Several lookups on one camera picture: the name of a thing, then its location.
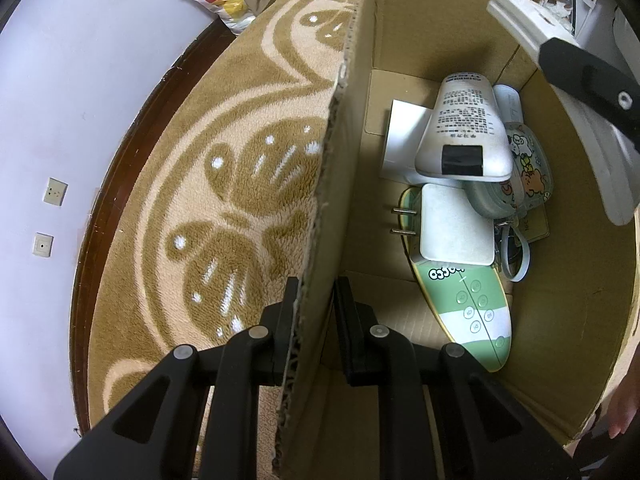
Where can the white squeeze tube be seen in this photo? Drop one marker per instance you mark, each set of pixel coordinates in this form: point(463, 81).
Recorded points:
point(465, 120)

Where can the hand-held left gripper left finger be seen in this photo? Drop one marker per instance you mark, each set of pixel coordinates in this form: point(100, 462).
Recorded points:
point(290, 300)

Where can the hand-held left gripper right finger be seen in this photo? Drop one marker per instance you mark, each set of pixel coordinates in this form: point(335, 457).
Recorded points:
point(346, 332)

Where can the tan key tag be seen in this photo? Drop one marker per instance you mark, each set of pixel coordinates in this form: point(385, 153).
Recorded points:
point(536, 227)

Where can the light blue power bank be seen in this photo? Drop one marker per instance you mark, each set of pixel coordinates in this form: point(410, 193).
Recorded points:
point(510, 105)

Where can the black key fob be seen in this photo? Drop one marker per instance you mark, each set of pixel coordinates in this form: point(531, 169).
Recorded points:
point(511, 247)

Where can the white plug charger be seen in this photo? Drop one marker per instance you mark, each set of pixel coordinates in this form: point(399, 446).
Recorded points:
point(457, 225)

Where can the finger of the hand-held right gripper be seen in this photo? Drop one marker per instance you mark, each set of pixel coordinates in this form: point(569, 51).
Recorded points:
point(590, 82)

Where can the dark wooden bed frame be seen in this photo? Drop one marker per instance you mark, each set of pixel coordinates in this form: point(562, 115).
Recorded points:
point(130, 145)

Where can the beige wall socket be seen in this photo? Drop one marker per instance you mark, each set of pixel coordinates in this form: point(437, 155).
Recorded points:
point(55, 191)
point(43, 245)

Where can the cardboard box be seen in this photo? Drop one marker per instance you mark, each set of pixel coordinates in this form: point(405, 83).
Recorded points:
point(380, 35)

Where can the cartoon print earbuds case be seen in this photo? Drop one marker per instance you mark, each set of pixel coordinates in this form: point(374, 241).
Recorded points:
point(530, 180)

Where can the long white remote control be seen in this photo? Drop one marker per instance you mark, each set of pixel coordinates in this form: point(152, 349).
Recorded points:
point(520, 15)

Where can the oval yellow green remote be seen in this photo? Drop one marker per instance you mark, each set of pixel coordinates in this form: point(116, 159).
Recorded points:
point(475, 310)

